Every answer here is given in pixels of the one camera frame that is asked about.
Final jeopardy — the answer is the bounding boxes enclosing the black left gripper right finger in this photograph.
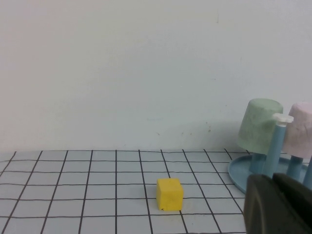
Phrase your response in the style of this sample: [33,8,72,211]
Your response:
[273,172,312,229]

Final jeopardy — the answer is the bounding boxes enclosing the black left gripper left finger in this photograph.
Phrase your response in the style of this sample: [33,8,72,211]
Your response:
[243,174,312,234]

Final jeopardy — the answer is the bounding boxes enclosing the pink cup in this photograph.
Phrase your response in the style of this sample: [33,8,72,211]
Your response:
[282,101,312,159]

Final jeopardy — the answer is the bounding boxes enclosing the blue cup stand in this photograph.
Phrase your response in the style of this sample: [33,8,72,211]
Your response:
[228,113,312,195]

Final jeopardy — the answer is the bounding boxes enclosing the green cup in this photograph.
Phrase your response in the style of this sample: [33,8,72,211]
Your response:
[237,98,284,155]

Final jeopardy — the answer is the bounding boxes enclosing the yellow cube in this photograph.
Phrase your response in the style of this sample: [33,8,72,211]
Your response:
[156,177,184,212]

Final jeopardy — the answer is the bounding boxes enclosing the white grid tablecloth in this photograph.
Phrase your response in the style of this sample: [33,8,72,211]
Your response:
[0,149,312,234]

